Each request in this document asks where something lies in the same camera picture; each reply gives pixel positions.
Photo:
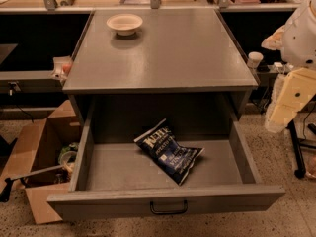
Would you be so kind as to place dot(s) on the items inside cardboard box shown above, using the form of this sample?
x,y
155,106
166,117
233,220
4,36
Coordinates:
x,y
66,160

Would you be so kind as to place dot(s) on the black stand leg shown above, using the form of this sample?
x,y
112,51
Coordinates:
x,y
301,170

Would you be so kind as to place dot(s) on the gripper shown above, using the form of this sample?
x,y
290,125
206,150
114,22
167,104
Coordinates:
x,y
300,39

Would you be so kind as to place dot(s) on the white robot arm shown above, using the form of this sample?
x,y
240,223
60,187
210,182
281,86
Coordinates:
x,y
296,41

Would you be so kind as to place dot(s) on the cardboard box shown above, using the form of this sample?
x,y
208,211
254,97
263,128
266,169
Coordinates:
x,y
38,146

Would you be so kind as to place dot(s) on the grey open drawer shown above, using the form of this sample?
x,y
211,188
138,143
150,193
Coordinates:
x,y
113,177

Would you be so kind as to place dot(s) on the white paper bowl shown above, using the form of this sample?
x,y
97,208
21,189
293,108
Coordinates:
x,y
124,24

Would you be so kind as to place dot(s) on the black drawer handle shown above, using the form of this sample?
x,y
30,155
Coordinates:
x,y
168,208

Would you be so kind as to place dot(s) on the grey cabinet counter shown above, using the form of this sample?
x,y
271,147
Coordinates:
x,y
175,50

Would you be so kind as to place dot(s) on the white cylindrical bottle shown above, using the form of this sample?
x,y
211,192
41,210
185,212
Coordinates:
x,y
254,59

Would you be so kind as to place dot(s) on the blue chip bag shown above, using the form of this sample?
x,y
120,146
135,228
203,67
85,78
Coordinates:
x,y
160,144

